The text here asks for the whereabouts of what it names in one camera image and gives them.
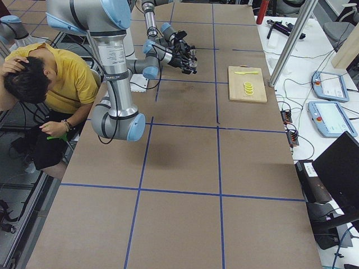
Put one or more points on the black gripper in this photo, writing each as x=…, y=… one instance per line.
x=179, y=43
x=177, y=60

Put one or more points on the clear glass cup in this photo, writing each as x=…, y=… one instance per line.
x=192, y=64

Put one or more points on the steel measuring jigger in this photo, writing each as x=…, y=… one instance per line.
x=192, y=54

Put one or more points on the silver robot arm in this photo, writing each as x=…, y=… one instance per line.
x=157, y=25
x=105, y=23

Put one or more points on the bamboo cutting board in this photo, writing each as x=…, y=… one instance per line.
x=237, y=89

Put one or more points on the yellow plastic knife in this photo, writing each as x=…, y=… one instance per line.
x=246, y=72

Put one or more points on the white foam block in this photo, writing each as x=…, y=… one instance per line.
x=273, y=41

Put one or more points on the black tripod tool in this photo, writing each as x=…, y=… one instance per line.
x=277, y=25

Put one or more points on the person in yellow shirt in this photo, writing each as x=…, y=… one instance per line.
x=39, y=73

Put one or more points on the teach pendant far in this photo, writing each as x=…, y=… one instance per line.
x=329, y=86

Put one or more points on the teach pendant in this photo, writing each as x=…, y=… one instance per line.
x=330, y=119
x=329, y=86

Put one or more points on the grey office chair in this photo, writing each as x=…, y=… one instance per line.
x=337, y=33

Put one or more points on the teach pendant near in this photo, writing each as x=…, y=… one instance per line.
x=330, y=119

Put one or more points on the black box device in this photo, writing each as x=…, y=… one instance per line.
x=312, y=186

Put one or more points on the black computer monitor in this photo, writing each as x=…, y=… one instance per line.
x=337, y=168

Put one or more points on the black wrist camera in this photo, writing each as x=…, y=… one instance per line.
x=180, y=35

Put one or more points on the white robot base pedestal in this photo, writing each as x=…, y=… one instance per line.
x=138, y=82

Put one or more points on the aluminium frame post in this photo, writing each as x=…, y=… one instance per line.
x=299, y=25

